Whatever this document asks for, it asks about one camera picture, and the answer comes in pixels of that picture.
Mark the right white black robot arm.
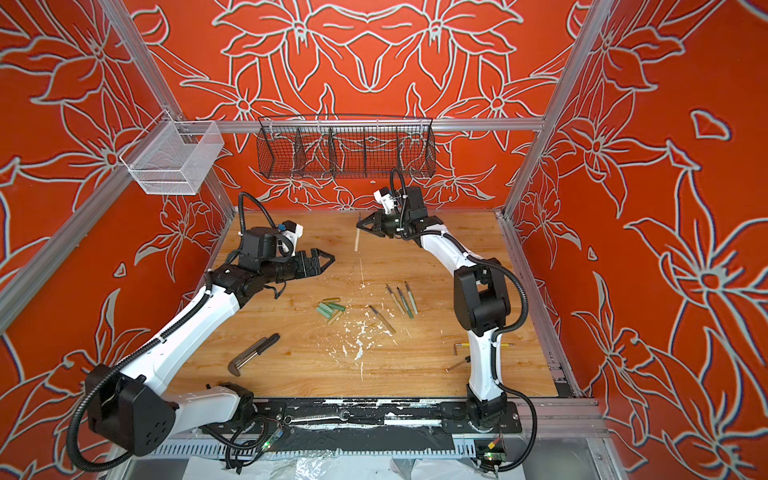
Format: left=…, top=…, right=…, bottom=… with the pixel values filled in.
left=357, top=188, right=538, bottom=475

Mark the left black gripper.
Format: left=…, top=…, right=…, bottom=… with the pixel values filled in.
left=263, top=248, right=335, bottom=285

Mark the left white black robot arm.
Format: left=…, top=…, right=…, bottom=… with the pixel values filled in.
left=66, top=192, right=335, bottom=472

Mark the mint green pen cap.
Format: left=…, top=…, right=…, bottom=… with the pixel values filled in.
left=316, top=303, right=334, bottom=320

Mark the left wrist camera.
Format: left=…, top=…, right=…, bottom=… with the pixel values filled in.
left=277, top=220, right=303, bottom=257

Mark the yellow hex key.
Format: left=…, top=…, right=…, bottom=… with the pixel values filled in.
left=452, top=341, right=516, bottom=356

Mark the black handled wrench tool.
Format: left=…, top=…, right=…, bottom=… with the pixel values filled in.
left=227, top=333, right=280, bottom=377

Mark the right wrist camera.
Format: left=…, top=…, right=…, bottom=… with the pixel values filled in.
left=373, top=188, right=399, bottom=215

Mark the grey cable tray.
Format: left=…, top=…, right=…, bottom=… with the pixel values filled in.
left=144, top=430, right=477, bottom=460

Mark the black handled screwdriver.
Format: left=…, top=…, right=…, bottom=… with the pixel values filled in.
left=445, top=356, right=471, bottom=372

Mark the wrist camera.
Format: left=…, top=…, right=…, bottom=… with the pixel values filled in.
left=373, top=188, right=399, bottom=215
left=277, top=220, right=303, bottom=257

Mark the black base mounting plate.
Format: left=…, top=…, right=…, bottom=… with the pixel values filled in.
left=202, top=397, right=523, bottom=436

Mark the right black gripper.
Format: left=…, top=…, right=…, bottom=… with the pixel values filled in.
left=356, top=208, right=412, bottom=238

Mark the light green pen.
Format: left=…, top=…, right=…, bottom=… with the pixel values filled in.
left=404, top=282, right=419, bottom=316

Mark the black wire mesh basket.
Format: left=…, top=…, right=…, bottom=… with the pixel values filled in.
left=256, top=115, right=437, bottom=180

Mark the clear plastic bin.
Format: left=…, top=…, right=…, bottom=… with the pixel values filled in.
left=119, top=120, right=224, bottom=196

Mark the dark green pen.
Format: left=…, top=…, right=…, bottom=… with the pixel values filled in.
left=396, top=287, right=414, bottom=319

